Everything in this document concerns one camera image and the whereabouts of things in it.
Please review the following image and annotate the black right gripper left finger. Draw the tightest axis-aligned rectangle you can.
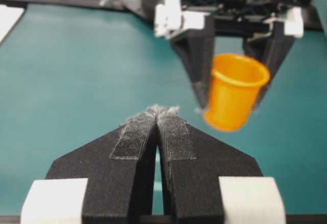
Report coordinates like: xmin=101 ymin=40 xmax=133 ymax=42
xmin=20 ymin=105 xmax=157 ymax=224

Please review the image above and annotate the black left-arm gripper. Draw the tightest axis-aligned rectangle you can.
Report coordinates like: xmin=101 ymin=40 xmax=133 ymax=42
xmin=142 ymin=0 xmax=312 ymax=110

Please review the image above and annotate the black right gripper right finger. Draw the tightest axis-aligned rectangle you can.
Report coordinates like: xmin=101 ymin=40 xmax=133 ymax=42
xmin=155 ymin=106 xmax=286 ymax=223

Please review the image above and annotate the orange plastic cup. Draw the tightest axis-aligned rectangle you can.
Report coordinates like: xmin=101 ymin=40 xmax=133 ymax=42
xmin=203 ymin=53 xmax=270 ymax=132

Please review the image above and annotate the white paper sheet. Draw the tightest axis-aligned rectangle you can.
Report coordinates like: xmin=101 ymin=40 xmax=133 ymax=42
xmin=0 ymin=5 xmax=25 ymax=42

